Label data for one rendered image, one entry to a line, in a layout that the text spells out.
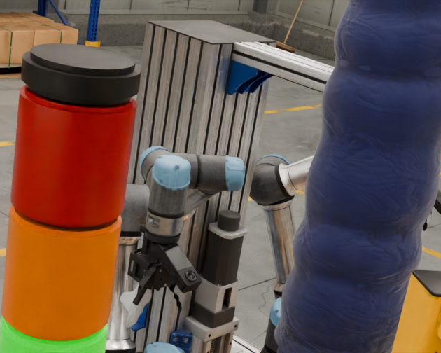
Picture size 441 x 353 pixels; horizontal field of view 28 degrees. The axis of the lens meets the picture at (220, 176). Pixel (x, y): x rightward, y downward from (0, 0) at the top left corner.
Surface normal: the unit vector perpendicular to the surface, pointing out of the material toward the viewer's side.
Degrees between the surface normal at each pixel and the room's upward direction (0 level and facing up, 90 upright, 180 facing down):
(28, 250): 90
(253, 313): 0
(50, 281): 90
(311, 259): 106
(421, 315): 90
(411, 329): 90
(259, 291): 0
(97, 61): 0
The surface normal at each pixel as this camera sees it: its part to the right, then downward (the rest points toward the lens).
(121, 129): 0.84, 0.29
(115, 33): 0.70, 0.33
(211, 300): -0.69, 0.13
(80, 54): 0.15, -0.93
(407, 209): 0.40, 0.46
